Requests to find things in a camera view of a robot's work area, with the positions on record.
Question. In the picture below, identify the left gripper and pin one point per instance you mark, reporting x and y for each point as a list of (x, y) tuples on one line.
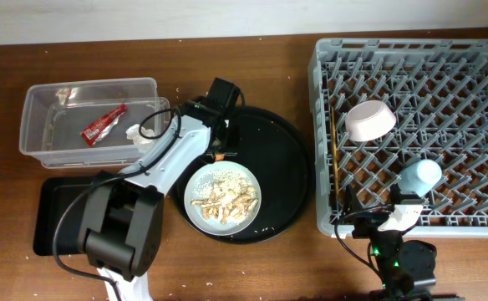
[(233, 143)]

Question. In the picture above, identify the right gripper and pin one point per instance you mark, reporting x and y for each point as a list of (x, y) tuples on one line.
[(369, 222)]

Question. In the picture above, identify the blue plastic cup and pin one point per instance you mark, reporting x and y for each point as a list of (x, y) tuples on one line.
[(420, 177)]

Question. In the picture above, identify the grey plate with leftovers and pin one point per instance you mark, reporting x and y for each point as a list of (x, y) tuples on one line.
[(222, 198)]

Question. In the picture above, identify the wooden chopstick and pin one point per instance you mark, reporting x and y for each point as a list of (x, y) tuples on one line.
[(334, 152)]

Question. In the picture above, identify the pink white bowl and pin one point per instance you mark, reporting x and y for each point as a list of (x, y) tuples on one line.
[(369, 120)]

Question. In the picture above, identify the white tissue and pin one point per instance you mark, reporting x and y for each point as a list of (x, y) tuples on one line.
[(141, 143)]

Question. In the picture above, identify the red snack wrapper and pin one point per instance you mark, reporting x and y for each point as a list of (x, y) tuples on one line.
[(100, 128)]

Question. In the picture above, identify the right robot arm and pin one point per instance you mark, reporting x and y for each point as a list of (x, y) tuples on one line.
[(405, 268)]

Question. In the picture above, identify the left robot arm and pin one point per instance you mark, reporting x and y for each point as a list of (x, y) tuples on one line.
[(122, 220)]

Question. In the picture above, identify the grey dishwasher rack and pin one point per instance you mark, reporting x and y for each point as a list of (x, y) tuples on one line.
[(438, 92)]

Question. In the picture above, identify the round black serving tray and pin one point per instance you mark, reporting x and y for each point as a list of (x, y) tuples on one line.
[(274, 151)]

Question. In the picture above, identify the clear plastic bin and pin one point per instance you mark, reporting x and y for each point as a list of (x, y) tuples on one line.
[(54, 116)]

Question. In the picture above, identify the black rectangular tray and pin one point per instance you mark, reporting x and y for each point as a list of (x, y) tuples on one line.
[(55, 197)]

